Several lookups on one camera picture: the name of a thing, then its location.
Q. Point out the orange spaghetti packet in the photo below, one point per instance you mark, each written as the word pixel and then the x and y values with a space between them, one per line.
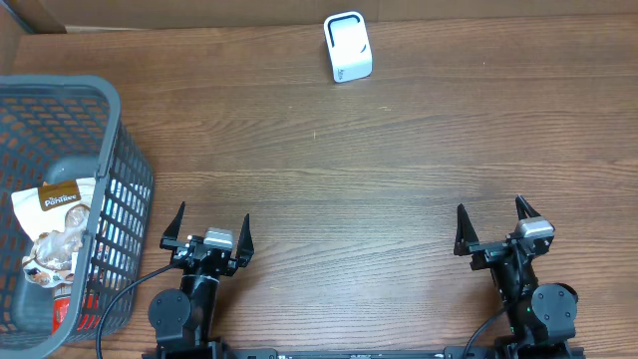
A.
pixel 61 305

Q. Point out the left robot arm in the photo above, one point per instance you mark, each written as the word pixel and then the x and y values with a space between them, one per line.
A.
pixel 182 317

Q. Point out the grey plastic mesh basket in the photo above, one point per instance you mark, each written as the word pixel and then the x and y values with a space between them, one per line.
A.
pixel 54 129

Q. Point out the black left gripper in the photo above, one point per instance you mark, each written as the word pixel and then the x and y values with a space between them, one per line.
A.
pixel 248 249

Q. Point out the cardboard back panel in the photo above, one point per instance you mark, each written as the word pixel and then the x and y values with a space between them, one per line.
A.
pixel 55 16

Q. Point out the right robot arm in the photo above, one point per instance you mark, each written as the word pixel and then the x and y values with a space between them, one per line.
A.
pixel 541 316

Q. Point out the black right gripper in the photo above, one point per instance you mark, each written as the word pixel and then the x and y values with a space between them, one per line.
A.
pixel 487 251

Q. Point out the white barcode scanner stand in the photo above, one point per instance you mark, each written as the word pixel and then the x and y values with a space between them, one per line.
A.
pixel 348 46

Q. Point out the beige PanTree snack pouch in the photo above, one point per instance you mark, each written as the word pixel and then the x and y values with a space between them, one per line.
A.
pixel 54 217

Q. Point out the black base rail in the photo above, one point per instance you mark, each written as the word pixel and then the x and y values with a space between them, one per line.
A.
pixel 349 354

